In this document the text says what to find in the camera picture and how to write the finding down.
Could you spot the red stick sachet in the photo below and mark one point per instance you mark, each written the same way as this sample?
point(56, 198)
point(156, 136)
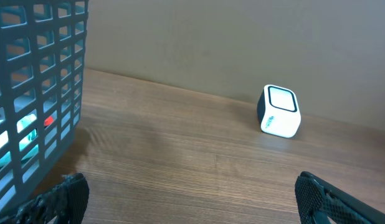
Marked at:
point(48, 121)

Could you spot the white barcode scanner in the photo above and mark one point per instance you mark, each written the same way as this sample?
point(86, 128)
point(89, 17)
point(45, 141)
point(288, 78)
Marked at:
point(278, 111)

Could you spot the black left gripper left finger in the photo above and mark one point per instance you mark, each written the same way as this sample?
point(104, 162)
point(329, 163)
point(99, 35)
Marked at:
point(65, 203)

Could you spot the teal white tissue pack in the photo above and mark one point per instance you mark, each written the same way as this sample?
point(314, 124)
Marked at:
point(23, 143)

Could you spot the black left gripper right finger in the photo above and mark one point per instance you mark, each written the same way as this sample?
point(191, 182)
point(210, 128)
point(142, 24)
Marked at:
point(320, 202)

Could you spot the grey plastic mesh basket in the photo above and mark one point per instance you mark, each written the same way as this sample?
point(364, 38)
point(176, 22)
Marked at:
point(42, 52)

